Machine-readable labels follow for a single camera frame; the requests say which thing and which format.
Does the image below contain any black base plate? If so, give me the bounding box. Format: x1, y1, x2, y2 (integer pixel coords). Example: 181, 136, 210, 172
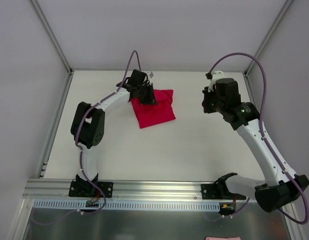
200, 182, 247, 200
68, 180, 114, 198

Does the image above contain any left aluminium frame post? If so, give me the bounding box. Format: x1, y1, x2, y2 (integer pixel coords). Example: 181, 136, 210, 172
29, 0, 73, 75

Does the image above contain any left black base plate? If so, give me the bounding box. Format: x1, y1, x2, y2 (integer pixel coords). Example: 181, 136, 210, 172
68, 180, 114, 198

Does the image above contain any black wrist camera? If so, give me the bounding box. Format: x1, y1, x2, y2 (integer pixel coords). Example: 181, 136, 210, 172
127, 69, 153, 88
207, 71, 242, 106

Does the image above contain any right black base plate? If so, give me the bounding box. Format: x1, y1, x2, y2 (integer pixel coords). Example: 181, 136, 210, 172
200, 182, 247, 200

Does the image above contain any pink folded cloth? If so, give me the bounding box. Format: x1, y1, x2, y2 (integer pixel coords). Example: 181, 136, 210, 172
205, 236, 241, 240

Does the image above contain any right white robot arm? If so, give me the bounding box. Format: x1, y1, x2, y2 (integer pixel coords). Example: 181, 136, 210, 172
202, 82, 309, 213

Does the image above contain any aluminium front rail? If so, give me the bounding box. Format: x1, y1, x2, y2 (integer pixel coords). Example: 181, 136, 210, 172
22, 178, 233, 202

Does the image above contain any red t-shirt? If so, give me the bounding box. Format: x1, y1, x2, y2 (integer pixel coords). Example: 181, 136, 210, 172
131, 89, 176, 129

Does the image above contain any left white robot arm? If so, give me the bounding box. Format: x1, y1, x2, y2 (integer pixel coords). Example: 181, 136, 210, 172
70, 82, 157, 197

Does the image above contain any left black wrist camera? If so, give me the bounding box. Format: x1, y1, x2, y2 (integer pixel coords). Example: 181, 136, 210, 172
127, 69, 153, 88

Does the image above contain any slotted cable duct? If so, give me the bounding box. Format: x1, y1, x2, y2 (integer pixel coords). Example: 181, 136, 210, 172
33, 199, 220, 213

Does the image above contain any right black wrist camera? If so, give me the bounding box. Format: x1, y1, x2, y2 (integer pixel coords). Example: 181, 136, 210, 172
207, 71, 242, 106

